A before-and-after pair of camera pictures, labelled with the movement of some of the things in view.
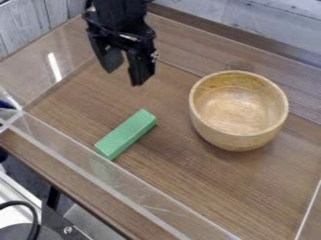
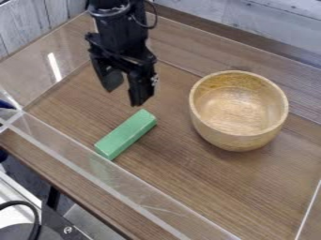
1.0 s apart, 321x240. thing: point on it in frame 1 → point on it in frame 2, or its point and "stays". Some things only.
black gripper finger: [110, 55] → [110, 74]
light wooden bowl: [239, 109] stays
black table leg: [53, 198] stays
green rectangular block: [126, 133] stays
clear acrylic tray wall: [29, 70] stays
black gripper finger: [141, 64] → [143, 82]
